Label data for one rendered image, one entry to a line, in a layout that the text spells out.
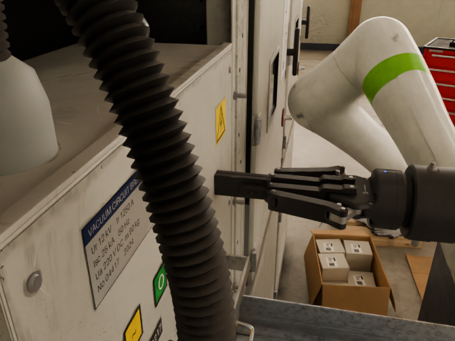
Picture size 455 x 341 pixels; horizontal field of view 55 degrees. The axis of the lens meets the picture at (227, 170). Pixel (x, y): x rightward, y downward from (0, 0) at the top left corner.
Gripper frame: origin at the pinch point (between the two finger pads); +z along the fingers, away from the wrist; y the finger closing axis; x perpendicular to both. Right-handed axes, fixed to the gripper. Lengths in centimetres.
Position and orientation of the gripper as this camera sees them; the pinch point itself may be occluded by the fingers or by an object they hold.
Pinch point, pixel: (241, 185)
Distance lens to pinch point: 57.8
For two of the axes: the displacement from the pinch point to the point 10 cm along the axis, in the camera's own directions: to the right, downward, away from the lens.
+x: 0.0, -9.0, -4.4
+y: 2.0, -4.3, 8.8
